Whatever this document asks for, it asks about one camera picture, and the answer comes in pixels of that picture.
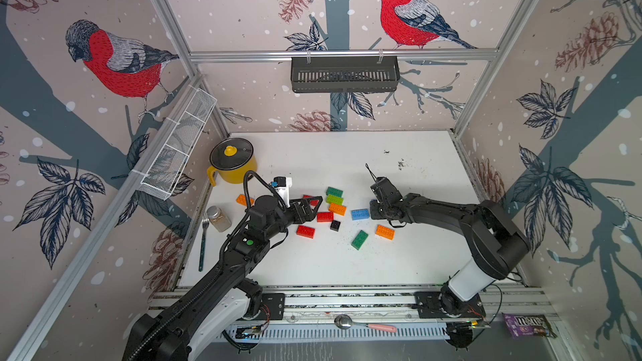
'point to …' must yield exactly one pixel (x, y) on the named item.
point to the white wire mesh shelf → (159, 180)
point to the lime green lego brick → (334, 200)
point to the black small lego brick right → (334, 226)
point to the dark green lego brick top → (336, 192)
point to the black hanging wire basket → (345, 74)
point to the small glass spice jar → (218, 219)
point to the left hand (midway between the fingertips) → (317, 196)
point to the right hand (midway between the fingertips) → (375, 205)
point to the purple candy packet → (522, 326)
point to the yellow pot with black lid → (231, 159)
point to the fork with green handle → (205, 223)
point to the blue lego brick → (359, 214)
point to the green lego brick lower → (359, 240)
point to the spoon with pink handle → (344, 322)
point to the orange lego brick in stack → (337, 209)
